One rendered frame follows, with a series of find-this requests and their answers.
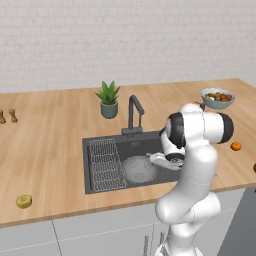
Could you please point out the pale blue fruit bowl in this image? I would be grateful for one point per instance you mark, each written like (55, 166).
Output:
(218, 103)

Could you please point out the green plant in grey pot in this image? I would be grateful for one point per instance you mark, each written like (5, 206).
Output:
(108, 100)

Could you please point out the dark grey sink basin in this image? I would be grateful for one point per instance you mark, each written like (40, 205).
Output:
(133, 145)

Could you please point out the red fruit in bowl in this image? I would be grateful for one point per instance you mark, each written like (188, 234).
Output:
(227, 97)

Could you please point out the dark grey dishwasher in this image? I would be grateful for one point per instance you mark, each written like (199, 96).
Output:
(241, 226)

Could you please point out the dark red apple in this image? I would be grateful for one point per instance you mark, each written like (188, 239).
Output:
(254, 168)

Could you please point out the dark grey sink faucet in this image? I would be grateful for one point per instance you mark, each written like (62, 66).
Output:
(133, 113)

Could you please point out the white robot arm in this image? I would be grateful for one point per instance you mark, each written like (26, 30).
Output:
(196, 166)

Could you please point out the brown wooden shaker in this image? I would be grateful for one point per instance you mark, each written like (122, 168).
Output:
(13, 115)
(2, 117)

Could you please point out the yellow-green kiwi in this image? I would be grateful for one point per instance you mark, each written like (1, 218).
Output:
(24, 201)

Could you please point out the orange tangerine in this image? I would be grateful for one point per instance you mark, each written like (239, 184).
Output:
(236, 146)

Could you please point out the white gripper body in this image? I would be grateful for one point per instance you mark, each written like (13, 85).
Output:
(164, 161)

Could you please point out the yellow fruit in bowl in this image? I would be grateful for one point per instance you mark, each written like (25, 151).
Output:
(210, 96)

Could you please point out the grey perforated colander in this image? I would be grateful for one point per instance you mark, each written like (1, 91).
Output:
(138, 170)

